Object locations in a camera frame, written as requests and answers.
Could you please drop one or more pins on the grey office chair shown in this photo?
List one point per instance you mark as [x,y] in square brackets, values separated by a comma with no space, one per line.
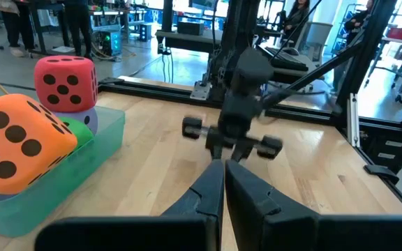
[318,38]

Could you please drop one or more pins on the person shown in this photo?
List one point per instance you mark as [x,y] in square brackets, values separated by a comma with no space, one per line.
[12,28]
[358,19]
[79,28]
[297,17]

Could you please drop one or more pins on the black equipment case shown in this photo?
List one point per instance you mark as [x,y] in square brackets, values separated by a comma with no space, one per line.
[190,28]

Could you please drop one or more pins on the red foam die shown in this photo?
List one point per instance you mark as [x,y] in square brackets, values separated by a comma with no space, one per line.
[42,90]

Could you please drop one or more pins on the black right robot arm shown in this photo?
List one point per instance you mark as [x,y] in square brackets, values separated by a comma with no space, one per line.
[253,69]

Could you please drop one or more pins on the grey rolling table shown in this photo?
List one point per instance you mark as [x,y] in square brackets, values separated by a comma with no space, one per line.
[401,98]

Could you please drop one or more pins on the black work table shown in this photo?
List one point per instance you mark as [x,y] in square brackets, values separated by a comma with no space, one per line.
[187,42]

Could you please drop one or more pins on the black box with white labels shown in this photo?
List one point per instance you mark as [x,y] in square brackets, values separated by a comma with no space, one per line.
[389,150]

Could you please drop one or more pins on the teal translucent plastic bin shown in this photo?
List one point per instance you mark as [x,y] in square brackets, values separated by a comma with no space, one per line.
[65,181]

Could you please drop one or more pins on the green foam die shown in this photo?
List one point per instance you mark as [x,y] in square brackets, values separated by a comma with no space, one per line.
[80,132]

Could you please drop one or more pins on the black frame foot clamp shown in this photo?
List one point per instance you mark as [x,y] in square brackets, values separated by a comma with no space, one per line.
[382,171]

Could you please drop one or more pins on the orange foam die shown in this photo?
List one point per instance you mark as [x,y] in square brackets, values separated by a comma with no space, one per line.
[16,111]

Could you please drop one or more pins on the computer tower with teal light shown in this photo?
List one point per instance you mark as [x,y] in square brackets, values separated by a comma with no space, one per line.
[112,43]

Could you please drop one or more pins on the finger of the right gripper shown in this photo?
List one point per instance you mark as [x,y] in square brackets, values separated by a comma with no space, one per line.
[217,152]
[242,153]

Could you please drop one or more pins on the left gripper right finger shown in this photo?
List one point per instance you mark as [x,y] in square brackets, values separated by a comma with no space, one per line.
[264,226]

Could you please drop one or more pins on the purple foam die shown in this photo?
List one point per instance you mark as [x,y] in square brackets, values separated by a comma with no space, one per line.
[72,115]

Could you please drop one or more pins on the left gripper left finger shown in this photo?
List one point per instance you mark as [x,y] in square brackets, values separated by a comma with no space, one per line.
[187,230]

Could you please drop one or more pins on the silver metal bracket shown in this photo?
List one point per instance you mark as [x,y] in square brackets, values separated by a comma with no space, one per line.
[353,122]

